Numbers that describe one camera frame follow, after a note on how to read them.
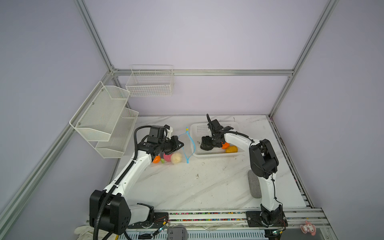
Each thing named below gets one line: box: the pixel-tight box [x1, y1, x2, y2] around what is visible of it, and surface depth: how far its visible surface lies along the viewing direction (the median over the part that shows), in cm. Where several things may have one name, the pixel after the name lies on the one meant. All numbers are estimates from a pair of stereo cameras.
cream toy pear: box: [171, 152, 182, 164], surface depth 88 cm
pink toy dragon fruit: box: [164, 153, 172, 162], surface depth 92 cm
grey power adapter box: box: [167, 224, 188, 240], surface depth 71 cm
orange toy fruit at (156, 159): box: [152, 155, 161, 164], surface depth 95 cm
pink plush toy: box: [300, 220, 317, 236], surface depth 71 cm
